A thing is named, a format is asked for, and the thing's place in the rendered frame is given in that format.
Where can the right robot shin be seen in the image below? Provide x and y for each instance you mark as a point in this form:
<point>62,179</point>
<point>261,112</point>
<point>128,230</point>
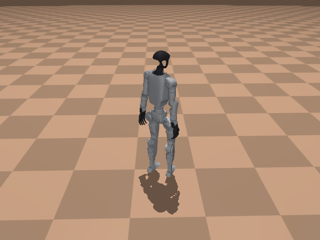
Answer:
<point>170,158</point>

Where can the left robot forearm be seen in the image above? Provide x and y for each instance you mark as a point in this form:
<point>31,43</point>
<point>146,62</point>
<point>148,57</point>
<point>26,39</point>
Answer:
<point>143,102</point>

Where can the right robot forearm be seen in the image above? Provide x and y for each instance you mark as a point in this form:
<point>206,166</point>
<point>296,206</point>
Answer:
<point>173,113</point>

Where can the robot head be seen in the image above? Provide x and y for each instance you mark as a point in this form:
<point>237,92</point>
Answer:
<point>161,56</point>

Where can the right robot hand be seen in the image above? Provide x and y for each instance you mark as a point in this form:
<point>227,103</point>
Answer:
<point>175,130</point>

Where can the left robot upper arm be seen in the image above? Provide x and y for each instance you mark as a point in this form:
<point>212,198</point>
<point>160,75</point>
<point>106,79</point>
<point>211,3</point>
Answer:
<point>145,83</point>

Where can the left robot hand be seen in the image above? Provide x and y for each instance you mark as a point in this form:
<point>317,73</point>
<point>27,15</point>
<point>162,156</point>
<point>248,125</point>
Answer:
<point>142,117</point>

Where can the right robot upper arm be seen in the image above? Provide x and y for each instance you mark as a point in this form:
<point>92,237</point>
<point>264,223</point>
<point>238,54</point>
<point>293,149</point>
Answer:
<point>171,84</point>

